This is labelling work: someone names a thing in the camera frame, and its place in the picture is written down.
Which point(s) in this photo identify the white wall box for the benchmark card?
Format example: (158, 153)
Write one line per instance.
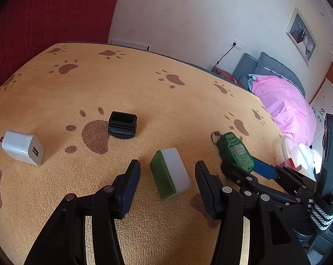
(128, 44)

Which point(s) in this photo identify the white sliding wardrobe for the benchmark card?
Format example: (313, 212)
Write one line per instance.
(329, 93)

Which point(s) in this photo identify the pink dotted quilt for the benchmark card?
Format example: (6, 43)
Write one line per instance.
(282, 102)

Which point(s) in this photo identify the clear plastic bowl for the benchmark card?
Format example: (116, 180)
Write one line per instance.
(289, 149)

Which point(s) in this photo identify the red quilted panel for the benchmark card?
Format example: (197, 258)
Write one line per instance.
(45, 13)

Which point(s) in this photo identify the orange paw print blanket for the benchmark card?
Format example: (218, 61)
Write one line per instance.
(72, 93)

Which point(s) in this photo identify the red cardboard box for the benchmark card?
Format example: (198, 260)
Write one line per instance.
(227, 74)

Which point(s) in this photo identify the green and white block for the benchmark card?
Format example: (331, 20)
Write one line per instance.
(172, 171)

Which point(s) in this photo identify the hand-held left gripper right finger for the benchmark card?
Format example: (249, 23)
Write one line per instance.
(207, 190)

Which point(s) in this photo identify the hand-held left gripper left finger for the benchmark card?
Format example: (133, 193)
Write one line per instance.
(129, 190)

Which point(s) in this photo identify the grey padded headboard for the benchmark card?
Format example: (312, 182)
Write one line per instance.
(268, 62)

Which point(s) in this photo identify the framed wall photo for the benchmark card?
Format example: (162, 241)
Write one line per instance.
(301, 37)

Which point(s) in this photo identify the white usb charger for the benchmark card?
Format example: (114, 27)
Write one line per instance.
(20, 146)

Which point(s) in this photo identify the black ribbed plastic cap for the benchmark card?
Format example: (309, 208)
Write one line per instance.
(122, 129)

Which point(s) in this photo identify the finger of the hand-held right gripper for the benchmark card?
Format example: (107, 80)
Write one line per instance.
(238, 175)
(264, 169)

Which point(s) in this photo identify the white wall socket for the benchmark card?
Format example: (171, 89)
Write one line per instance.
(237, 45)

